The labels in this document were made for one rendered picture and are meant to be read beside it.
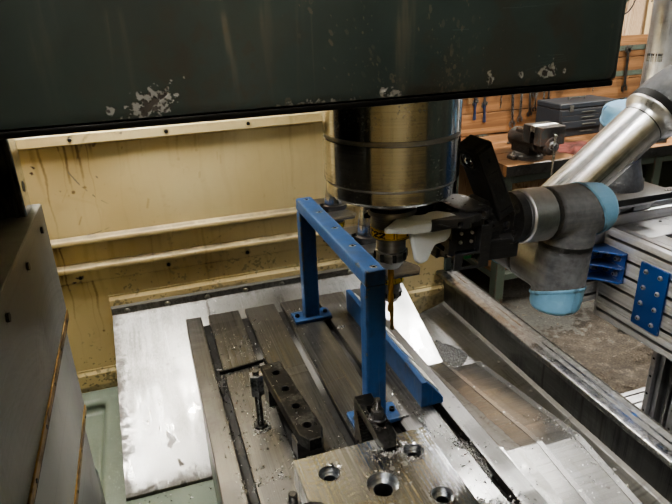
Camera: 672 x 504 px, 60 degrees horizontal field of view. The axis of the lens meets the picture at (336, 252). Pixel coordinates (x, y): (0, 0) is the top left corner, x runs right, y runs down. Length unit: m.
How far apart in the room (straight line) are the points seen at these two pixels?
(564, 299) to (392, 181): 0.37
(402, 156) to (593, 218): 0.34
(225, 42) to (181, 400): 1.23
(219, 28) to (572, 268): 0.59
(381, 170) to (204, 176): 1.11
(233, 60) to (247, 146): 1.19
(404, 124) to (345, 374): 0.81
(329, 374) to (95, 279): 0.77
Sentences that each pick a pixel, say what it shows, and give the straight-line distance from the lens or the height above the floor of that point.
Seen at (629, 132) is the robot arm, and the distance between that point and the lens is 1.06.
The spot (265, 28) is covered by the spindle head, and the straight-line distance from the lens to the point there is 0.51.
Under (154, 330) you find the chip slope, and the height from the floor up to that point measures 0.82.
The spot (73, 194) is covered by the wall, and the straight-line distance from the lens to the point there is 1.70.
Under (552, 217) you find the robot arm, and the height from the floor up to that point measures 1.39.
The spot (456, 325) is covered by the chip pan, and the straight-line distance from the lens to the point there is 1.98.
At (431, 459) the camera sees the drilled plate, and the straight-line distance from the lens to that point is 0.98.
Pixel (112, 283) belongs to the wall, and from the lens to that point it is 1.79.
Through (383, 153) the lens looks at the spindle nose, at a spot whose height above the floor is 1.51.
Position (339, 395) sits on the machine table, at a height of 0.90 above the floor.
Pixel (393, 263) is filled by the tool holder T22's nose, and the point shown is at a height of 1.36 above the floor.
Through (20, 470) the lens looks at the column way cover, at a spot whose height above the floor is 1.28.
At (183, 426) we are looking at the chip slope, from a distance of 1.58.
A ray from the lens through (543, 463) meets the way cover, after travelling 1.37.
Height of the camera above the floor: 1.65
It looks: 23 degrees down
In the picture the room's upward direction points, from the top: 2 degrees counter-clockwise
